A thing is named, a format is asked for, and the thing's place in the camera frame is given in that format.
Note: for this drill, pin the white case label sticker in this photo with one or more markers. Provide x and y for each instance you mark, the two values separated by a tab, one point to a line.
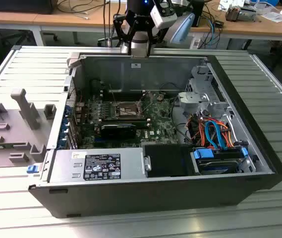
136	65

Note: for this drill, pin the silver CPU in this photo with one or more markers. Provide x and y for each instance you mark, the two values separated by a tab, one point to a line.
140	56

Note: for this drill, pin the black box on desk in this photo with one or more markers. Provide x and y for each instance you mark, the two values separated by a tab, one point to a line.
16	6

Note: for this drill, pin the black plastic shroud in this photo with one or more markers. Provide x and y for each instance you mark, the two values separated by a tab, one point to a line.
165	161

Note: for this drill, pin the black open PC case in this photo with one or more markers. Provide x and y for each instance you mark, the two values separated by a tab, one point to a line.
143	198

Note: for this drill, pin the CPU socket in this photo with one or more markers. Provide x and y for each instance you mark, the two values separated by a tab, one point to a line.
127	110

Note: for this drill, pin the hard disk in blue carrier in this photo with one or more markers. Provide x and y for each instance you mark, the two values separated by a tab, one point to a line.
204	153

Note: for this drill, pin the blue case latch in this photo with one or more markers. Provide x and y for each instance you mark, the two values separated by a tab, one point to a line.
32	169

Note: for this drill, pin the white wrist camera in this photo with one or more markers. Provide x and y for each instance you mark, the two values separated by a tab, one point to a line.
164	17

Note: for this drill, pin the black upright desk device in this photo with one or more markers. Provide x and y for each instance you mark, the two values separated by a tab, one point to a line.
199	15

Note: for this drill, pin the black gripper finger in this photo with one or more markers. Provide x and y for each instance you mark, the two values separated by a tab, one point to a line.
158	33
121	24

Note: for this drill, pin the black office chair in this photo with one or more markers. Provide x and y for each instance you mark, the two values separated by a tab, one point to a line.
19	37

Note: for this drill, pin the grey power supply unit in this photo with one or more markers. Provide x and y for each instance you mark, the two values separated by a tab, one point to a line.
61	168

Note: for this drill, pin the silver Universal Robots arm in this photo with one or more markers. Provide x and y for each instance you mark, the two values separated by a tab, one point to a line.
138	44

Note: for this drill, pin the grey parts rack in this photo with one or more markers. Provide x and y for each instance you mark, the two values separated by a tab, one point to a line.
19	138

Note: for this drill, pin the green motherboard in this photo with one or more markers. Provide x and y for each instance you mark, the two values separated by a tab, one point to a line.
160	124

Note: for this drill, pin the long wooden desk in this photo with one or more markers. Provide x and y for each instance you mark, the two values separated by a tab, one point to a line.
64	21

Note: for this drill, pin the CPU cooler heatsink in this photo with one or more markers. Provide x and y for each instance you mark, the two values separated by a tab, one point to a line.
231	13

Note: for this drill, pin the white paper sheets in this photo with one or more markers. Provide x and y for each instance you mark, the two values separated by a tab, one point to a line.
274	15

